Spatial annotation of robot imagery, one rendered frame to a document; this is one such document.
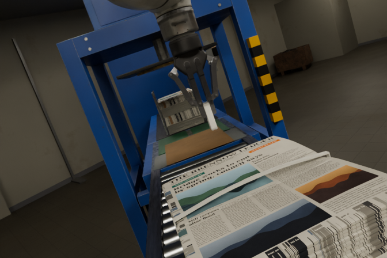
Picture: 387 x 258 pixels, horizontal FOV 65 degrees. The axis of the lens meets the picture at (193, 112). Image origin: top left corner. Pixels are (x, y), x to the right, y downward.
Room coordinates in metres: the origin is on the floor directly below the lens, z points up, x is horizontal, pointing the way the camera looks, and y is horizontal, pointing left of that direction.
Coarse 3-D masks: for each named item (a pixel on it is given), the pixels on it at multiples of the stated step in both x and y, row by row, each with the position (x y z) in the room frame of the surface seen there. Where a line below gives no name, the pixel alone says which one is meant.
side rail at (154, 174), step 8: (152, 176) 1.43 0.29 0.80; (160, 176) 1.39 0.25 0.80; (152, 184) 1.31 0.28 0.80; (160, 184) 1.28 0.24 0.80; (152, 192) 1.22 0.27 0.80; (160, 192) 1.19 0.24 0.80; (152, 200) 1.13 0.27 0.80; (160, 200) 1.11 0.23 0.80; (152, 208) 1.06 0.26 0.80; (160, 208) 1.04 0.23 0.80; (152, 216) 1.00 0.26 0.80; (160, 216) 0.98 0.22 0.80; (152, 224) 0.94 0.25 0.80; (160, 224) 0.92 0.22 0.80; (152, 232) 0.89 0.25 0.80; (160, 232) 0.87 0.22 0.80; (152, 240) 0.84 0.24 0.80; (160, 240) 0.83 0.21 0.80; (152, 248) 0.80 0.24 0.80; (160, 248) 0.78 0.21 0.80; (152, 256) 0.76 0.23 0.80; (160, 256) 0.75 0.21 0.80
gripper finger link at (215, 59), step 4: (216, 56) 0.74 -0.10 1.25; (212, 60) 0.74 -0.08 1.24; (216, 60) 0.74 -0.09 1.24; (212, 64) 0.74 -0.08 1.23; (216, 64) 0.74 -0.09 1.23; (212, 68) 0.74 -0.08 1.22; (216, 68) 0.74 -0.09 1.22; (212, 72) 0.74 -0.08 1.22; (216, 72) 0.74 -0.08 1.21; (212, 76) 0.74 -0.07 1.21; (216, 76) 0.74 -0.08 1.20; (212, 80) 0.74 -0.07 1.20; (216, 80) 0.74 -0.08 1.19; (212, 84) 0.75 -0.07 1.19; (216, 84) 0.74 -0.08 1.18; (212, 88) 0.76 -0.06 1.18; (216, 88) 0.74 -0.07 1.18; (212, 92) 0.76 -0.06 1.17; (216, 92) 0.74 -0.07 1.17; (216, 96) 0.74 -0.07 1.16
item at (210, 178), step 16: (256, 144) 0.66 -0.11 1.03; (272, 144) 0.62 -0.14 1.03; (288, 144) 0.59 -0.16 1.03; (224, 160) 0.63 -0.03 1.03; (240, 160) 0.60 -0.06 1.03; (256, 160) 0.57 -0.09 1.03; (272, 160) 0.55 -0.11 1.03; (288, 160) 0.53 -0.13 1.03; (192, 176) 0.61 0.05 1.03; (208, 176) 0.58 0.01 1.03; (224, 176) 0.55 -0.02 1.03; (240, 176) 0.53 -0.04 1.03; (176, 192) 0.56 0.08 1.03; (192, 192) 0.53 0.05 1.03; (208, 192) 0.51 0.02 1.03; (176, 208) 0.49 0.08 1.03
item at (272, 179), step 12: (288, 168) 0.50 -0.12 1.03; (300, 168) 0.48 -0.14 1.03; (312, 168) 0.46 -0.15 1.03; (252, 180) 0.50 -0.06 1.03; (264, 180) 0.48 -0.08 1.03; (276, 180) 0.47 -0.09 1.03; (228, 192) 0.48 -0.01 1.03; (240, 192) 0.47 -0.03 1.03; (252, 192) 0.45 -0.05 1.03; (192, 204) 0.48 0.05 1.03; (204, 204) 0.47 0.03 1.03; (216, 204) 0.45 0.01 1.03; (228, 204) 0.44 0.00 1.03; (192, 216) 0.45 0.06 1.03
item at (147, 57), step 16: (112, 64) 3.80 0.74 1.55; (128, 64) 3.82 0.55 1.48; (144, 64) 3.83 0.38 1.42; (208, 64) 3.88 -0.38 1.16; (128, 80) 3.81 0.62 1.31; (144, 80) 3.82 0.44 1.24; (160, 80) 3.84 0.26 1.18; (208, 80) 3.88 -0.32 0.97; (128, 96) 3.81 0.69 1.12; (144, 96) 3.82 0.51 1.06; (160, 96) 3.83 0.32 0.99; (128, 112) 3.80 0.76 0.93; (144, 112) 3.81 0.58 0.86; (224, 112) 3.88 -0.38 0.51; (144, 128) 3.81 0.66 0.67; (144, 144) 3.80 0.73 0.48
